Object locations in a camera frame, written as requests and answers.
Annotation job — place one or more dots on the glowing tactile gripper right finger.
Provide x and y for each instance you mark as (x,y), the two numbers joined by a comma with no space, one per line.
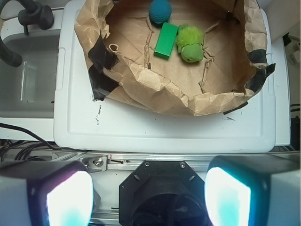
(254,190)

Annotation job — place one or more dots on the blue textured ball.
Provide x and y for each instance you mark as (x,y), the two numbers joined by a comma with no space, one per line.
(160,11)

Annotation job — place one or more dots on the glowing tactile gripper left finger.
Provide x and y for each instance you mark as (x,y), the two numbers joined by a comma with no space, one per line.
(45,193)

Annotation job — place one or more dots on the grey plastic tub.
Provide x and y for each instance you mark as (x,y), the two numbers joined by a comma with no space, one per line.
(28,91)

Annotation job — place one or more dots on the aluminium frame rail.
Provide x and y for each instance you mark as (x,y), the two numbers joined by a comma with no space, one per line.
(96,161)

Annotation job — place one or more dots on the black octagonal mount plate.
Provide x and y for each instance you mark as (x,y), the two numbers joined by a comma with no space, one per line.
(162,193)

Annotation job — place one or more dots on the black clamp knob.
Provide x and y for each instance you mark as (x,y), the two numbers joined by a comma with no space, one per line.
(42,17)

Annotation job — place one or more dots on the green plush toy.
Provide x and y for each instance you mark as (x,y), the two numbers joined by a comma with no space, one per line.
(189,41)

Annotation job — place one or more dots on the white plastic bin lid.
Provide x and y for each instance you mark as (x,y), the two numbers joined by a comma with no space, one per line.
(80,122)

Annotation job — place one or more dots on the crumpled brown paper bag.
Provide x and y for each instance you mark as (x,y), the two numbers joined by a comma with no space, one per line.
(119,40)

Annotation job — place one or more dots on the green rectangular block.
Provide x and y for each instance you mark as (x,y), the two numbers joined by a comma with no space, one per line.
(166,41)

